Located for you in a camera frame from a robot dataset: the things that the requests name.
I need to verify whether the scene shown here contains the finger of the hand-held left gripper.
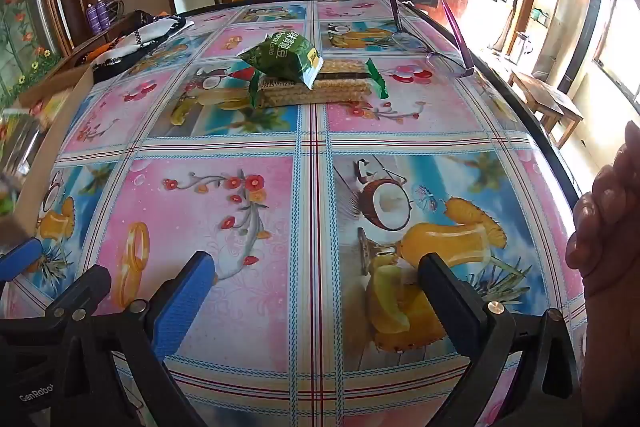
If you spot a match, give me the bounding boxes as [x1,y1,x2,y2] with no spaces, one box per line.
[0,264,112,338]
[0,237,44,282]

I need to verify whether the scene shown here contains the black orange printed cloth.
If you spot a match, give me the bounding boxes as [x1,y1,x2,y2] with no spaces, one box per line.
[75,9,196,82]

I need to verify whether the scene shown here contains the purple-framed eyeglasses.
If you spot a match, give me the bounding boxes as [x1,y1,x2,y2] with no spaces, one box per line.
[370,0,476,78]

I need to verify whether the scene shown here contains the green-ended wafer packet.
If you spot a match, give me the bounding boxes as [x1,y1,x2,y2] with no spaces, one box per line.
[315,58,390,100]
[247,72,373,109]

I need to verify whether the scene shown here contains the black-rimmed round table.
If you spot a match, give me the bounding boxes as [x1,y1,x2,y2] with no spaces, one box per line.
[175,0,593,228]

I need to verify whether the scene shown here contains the cardboard box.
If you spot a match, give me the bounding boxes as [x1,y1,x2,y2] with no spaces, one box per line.
[0,64,96,253]

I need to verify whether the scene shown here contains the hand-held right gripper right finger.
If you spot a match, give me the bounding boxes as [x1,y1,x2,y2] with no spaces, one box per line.
[418,253,574,427]

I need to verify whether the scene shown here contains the another person's forearm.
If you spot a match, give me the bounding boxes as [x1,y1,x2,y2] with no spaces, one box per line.
[582,287,640,427]

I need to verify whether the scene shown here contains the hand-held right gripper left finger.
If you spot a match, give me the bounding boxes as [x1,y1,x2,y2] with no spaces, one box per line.
[52,251,217,427]

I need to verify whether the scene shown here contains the bamboo flower mural panel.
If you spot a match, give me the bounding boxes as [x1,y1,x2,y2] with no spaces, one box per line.
[0,0,66,108]

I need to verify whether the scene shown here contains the small wooden stool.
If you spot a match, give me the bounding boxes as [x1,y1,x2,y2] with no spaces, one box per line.
[507,71,585,148]

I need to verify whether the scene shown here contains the green pea snack packet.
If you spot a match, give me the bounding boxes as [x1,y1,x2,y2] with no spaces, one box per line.
[236,28,323,90]

